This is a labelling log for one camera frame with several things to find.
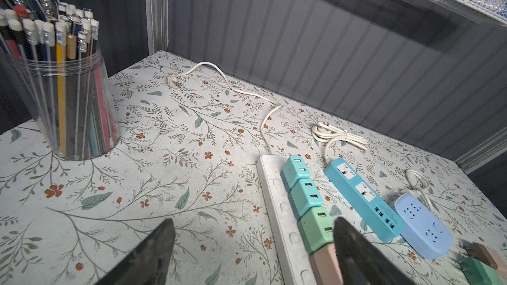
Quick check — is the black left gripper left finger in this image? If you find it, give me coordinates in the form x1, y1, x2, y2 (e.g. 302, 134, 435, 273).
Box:
97, 218, 176, 284

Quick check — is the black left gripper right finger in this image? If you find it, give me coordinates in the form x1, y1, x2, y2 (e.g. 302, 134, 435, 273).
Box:
334, 216, 413, 285

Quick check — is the teal power strip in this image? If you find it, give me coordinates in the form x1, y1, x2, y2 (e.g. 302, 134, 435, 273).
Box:
324, 158, 406, 242

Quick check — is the green plug cube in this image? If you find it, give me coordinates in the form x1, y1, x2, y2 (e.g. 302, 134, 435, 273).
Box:
459, 257, 504, 285
297, 207, 334, 255

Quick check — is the teal plug cube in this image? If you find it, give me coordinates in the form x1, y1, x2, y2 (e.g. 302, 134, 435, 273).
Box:
280, 156, 311, 192
289, 179, 323, 220

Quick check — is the white multicolour power strip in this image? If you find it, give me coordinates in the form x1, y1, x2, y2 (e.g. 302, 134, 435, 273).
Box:
257, 155, 316, 285

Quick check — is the brown pink plug cube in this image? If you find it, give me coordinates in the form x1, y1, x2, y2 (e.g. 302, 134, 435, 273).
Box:
464, 242, 506, 276

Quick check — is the blue square power socket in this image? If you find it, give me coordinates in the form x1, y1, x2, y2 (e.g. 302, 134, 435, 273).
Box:
391, 193, 452, 260

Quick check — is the clear cup of pencils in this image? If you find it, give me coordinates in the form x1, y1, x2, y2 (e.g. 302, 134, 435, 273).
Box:
1, 0, 120, 160

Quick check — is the blue socket white cable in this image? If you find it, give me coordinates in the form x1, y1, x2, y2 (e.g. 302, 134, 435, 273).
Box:
405, 169, 434, 211

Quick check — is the coiled white cable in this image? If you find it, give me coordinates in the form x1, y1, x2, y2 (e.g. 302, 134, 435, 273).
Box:
310, 121, 369, 163

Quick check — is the white power strip cable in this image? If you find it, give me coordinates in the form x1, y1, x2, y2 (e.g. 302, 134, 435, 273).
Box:
165, 61, 283, 155

